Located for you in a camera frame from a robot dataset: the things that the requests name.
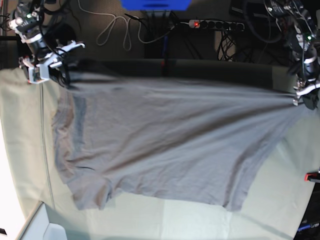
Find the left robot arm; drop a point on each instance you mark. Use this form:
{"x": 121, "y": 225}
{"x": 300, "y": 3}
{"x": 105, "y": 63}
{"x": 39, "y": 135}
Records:
{"x": 301, "y": 35}

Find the white plastic bin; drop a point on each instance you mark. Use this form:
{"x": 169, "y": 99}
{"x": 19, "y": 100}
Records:
{"x": 39, "y": 227}

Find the red clamp right edge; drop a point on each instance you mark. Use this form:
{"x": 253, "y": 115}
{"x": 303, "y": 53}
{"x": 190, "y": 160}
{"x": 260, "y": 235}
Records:
{"x": 313, "y": 177}

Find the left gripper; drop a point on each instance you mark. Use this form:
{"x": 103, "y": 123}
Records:
{"x": 307, "y": 91}

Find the white power strip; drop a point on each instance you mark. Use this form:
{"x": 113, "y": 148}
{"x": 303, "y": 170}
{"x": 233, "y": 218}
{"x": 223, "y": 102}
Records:
{"x": 217, "y": 25}

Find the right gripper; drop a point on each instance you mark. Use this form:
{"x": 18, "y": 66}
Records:
{"x": 43, "y": 64}

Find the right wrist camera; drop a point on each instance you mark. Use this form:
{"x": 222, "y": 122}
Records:
{"x": 38, "y": 75}

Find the blue plastic crate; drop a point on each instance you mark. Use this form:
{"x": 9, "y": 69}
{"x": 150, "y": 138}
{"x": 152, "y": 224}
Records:
{"x": 146, "y": 5}

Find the grey t-shirt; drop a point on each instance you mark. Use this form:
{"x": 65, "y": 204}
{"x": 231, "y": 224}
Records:
{"x": 176, "y": 139}

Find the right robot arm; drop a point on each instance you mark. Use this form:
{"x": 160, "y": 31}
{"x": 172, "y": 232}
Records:
{"x": 49, "y": 40}

